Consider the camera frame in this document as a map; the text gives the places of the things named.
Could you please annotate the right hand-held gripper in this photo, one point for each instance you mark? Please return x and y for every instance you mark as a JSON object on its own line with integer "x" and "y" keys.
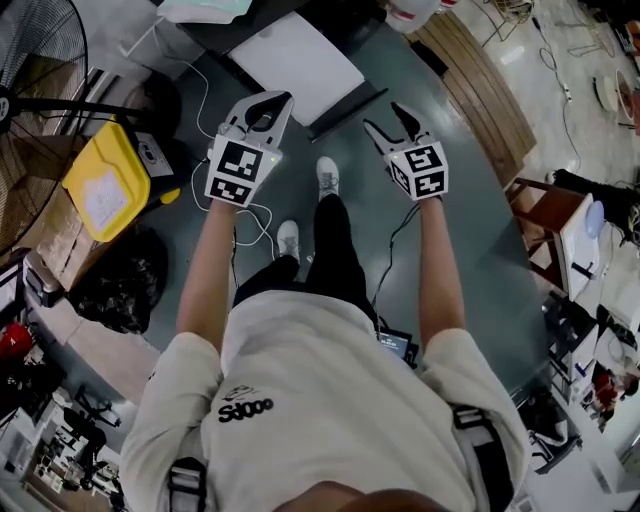
{"x": 420, "y": 170}

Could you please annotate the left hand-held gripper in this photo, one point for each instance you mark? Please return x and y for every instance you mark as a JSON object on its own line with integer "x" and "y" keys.
{"x": 240, "y": 170}

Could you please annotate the person's right forearm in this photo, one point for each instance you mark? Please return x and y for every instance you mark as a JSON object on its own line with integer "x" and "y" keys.
{"x": 442, "y": 280}

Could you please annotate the person's left forearm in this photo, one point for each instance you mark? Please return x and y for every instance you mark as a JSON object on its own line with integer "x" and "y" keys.
{"x": 207, "y": 280}

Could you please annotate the person's right white shoe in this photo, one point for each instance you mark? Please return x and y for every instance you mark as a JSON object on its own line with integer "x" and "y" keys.
{"x": 328, "y": 175}

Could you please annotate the person's white shoe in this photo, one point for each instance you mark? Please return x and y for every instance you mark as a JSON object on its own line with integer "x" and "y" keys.
{"x": 288, "y": 240}
{"x": 328, "y": 175}

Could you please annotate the wooden plank platform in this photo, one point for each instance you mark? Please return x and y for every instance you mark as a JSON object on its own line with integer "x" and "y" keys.
{"x": 480, "y": 100}

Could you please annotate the cream cloth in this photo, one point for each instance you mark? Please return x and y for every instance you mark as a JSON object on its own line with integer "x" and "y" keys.
{"x": 242, "y": 6}

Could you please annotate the clear water jug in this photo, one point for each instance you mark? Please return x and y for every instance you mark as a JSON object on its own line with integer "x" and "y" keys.
{"x": 410, "y": 12}

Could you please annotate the person's left white shoe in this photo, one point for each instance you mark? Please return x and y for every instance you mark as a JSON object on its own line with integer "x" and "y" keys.
{"x": 288, "y": 240}

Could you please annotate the person's black trousers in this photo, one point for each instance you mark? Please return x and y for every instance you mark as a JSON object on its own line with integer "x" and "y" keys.
{"x": 330, "y": 240}

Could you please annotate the pale blue cloth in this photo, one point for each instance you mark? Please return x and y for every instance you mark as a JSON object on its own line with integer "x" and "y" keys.
{"x": 195, "y": 10}

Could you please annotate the black bin with yellow lid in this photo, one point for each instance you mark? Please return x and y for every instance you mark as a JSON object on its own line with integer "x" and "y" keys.
{"x": 107, "y": 185}

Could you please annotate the white power strip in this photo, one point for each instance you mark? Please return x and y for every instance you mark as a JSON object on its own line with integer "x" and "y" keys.
{"x": 566, "y": 92}

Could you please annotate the wooden table with white top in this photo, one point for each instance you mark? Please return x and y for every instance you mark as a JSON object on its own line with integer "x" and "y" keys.
{"x": 577, "y": 240}

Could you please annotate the black device with screen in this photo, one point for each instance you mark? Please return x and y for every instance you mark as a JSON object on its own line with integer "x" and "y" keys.
{"x": 395, "y": 345}

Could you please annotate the round white basin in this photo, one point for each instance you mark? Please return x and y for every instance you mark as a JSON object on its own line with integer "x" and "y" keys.
{"x": 607, "y": 92}

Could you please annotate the black garbage bag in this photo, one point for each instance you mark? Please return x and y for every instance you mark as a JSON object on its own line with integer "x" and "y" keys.
{"x": 120, "y": 285}

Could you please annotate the pale blue bowl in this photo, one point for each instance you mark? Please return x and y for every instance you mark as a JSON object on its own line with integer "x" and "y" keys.
{"x": 594, "y": 222}

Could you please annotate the large black standing fan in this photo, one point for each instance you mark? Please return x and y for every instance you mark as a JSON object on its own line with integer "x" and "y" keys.
{"x": 30, "y": 100}

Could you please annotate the small black tool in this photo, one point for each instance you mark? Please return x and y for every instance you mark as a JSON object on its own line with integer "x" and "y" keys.
{"x": 585, "y": 268}

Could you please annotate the brown cardboard box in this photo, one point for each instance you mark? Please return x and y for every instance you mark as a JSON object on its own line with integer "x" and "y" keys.
{"x": 55, "y": 250}

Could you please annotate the person's white T-shirt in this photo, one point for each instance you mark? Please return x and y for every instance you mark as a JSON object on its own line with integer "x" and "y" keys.
{"x": 325, "y": 390}

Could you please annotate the small white appliance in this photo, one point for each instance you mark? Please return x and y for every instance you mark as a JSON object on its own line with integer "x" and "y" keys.
{"x": 45, "y": 282}

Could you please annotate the red bag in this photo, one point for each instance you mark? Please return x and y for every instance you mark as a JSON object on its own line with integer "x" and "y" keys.
{"x": 12, "y": 340}

